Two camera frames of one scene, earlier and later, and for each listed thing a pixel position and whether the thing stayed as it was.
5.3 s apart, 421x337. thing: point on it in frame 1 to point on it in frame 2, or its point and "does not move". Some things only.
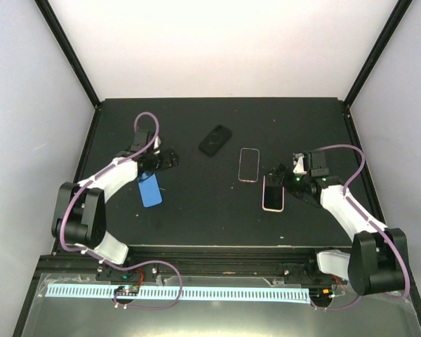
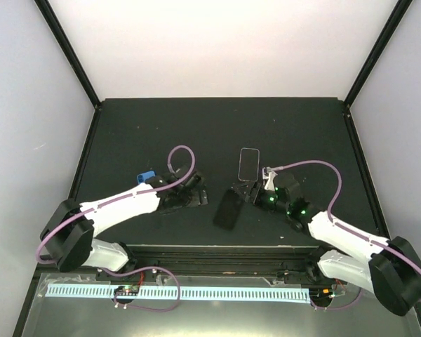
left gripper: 167,162 to 196,200
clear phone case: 248,165 does not move
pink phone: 249,161 does not move
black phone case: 215,140 to 227,212
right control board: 320,294 does not move
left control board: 127,291 does not move
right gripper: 284,180 to 250,191
